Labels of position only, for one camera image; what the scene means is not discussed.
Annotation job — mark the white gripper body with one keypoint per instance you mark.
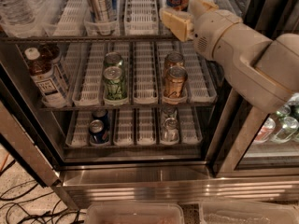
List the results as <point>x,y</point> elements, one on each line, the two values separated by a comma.
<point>214,32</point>

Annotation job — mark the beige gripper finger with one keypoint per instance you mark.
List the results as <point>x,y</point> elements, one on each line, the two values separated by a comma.
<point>180,23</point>
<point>199,7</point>

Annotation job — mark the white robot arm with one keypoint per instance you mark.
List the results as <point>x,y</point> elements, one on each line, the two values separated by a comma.
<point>263,71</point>

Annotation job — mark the rear orange soda can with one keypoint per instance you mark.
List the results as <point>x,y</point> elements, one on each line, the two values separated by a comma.
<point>173,58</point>

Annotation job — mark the orange soda can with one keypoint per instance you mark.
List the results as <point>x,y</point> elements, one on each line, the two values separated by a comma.
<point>174,81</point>
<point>173,58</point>

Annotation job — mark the front orange soda can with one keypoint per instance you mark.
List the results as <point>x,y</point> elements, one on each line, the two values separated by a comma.
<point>174,81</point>

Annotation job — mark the rear green soda can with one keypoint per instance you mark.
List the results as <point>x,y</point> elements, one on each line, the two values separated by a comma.
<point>113,59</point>

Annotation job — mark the green soda can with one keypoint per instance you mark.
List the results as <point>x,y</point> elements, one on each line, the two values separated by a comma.
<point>115,83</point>
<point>113,59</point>

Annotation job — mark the silver tall can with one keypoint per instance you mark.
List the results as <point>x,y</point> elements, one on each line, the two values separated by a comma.
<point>103,13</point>

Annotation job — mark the rear silver can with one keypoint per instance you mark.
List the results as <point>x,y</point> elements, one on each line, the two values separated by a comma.
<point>169,112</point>

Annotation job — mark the front green soda can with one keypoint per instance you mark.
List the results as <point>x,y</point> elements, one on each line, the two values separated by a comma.
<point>115,83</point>

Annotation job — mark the front silver can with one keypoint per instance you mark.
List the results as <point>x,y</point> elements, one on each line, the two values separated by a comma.
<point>170,130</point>

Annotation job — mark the stainless steel fridge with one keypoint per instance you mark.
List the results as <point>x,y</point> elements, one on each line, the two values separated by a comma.
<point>214,157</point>

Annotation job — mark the rear blue soda can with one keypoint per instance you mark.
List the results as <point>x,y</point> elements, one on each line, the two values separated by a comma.
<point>102,115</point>

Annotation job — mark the blue soda can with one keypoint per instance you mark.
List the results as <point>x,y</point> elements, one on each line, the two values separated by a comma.
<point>98,132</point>
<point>102,115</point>

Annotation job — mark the red white can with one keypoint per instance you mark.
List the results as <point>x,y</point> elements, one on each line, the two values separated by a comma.
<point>267,128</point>

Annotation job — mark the front blue soda can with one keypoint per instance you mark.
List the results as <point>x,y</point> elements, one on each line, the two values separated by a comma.
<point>98,132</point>

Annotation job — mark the open fridge door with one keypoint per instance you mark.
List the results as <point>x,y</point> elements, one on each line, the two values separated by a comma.
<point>20,145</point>

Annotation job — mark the clear green bottle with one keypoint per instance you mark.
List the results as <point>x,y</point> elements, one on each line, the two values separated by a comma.
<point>286,128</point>

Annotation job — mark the rear tea bottle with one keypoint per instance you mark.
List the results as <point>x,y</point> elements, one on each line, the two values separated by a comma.
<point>52,53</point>

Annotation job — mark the front tea bottle white cap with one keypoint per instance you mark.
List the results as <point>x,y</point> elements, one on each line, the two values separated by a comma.
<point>48,78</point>

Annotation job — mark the clear water bottle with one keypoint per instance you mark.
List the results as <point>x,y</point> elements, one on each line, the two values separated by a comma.
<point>16,12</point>

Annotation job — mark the right clear plastic bin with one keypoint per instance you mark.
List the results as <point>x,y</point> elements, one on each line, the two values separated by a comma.
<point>241,212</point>

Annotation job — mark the clear plastic bin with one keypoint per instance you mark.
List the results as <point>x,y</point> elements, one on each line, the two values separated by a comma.
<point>134,213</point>
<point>241,212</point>

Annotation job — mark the left clear plastic bin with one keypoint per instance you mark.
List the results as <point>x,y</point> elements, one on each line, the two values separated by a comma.
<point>134,213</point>

